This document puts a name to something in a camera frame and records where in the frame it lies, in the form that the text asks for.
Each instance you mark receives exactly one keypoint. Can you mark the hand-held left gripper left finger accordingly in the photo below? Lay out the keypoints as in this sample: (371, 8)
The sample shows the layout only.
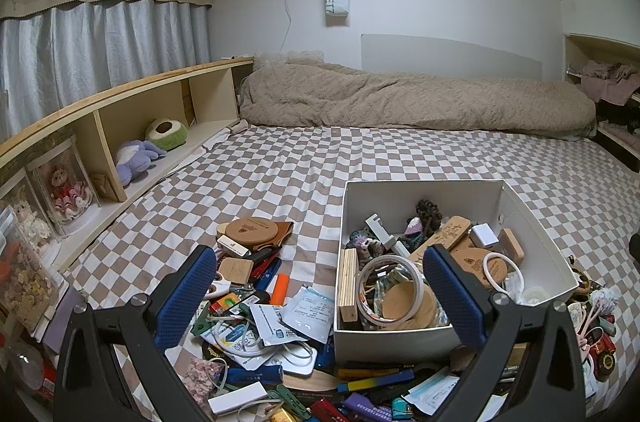
(185, 297)

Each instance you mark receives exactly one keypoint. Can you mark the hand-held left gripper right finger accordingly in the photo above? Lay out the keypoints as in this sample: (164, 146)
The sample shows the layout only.
(455, 297)

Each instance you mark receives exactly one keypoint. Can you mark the white storage box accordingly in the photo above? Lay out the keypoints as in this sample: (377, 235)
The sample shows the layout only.
(390, 344)

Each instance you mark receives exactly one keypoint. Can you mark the clear snack container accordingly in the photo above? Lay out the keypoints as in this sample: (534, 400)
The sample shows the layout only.
(25, 277)

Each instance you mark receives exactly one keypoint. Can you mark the round wooden compact mirror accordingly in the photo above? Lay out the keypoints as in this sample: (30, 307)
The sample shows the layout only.
(250, 232)
(470, 264)

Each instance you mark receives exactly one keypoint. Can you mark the square wooden coaster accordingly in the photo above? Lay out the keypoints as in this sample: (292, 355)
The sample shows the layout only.
(235, 271)

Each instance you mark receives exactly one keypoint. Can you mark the white charger cube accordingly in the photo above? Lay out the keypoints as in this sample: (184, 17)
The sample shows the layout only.
(482, 236)

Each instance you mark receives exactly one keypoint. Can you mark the clear tape roll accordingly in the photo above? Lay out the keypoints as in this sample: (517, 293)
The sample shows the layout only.
(395, 258)

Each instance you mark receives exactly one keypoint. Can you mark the pink dried flower packet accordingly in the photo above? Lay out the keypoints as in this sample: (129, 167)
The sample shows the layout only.
(197, 377)

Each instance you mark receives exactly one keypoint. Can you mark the dark crochet scrunchie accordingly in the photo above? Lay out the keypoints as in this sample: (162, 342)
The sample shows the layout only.
(429, 209)

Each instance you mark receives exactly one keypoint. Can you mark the orange tube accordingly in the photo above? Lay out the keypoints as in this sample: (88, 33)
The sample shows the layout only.
(280, 289)

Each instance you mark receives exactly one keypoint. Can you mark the wooden block stack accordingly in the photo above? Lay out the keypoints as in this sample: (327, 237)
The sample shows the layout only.
(348, 284)

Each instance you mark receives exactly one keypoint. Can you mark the white flat power bank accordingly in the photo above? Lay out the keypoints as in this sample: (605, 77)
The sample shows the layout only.
(237, 398)

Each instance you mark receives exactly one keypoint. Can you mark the brown leather pouch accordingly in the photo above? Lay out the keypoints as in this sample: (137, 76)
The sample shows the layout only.
(286, 232)

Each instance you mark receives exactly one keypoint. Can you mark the white medical packet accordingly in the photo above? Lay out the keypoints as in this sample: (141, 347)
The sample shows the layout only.
(310, 307)

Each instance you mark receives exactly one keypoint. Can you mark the small wooden box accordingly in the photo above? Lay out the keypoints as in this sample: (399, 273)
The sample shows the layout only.
(101, 187)

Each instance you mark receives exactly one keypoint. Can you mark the purple plush toy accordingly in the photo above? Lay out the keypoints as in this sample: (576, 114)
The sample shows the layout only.
(135, 157)

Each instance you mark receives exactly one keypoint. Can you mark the checkered bed sheet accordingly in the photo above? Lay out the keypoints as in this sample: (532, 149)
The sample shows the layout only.
(400, 152)

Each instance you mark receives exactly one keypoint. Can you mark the red dressed doll display box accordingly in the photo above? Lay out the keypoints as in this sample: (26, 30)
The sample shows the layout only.
(62, 192)

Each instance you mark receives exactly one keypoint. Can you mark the green tape roll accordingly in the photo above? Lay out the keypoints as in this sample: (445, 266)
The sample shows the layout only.
(165, 135)

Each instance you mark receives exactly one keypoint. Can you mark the wooden bedside shelf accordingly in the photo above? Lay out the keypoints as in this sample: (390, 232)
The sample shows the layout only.
(107, 147)

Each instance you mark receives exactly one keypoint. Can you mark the white dressed doll display box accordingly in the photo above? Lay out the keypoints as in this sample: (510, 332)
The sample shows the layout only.
(27, 217)

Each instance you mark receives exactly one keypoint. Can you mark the beige quilt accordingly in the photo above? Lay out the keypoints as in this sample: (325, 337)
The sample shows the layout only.
(400, 97)

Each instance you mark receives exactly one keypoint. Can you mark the pink clothes pile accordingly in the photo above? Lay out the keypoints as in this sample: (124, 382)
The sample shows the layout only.
(605, 82)

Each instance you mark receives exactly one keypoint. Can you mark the grey curtain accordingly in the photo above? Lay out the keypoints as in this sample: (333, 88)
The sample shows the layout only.
(75, 52)

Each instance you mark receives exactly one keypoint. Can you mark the open closet shelf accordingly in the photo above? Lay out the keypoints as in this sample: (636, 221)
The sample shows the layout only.
(572, 52)

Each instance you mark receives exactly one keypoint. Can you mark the grey wall panel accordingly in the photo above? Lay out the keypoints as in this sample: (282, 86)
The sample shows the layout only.
(450, 55)

